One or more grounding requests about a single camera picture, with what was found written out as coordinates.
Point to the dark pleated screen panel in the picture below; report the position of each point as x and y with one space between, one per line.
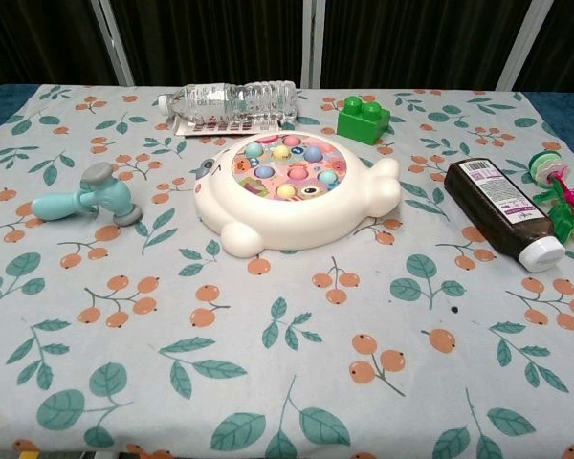
569 43
33 43
210 38
411 43

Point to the teal and grey toy hammer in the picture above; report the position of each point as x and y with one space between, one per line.
110 196

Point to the grey metal screen post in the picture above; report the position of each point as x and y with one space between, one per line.
312 43
521 48
112 43

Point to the green toy building block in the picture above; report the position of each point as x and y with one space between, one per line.
359 126

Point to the floral leaf and berry tablecloth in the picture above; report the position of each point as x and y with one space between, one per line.
268 358

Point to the brown bottle with white cap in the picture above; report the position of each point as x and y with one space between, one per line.
502 205

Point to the white whack-a-mole toy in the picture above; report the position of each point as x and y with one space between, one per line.
315 225

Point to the white card with brown squares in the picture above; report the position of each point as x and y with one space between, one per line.
220 129

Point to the clear plastic water bottle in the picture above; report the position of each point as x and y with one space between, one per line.
229 100

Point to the colourful feather shuttlecock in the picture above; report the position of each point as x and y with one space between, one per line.
567 205

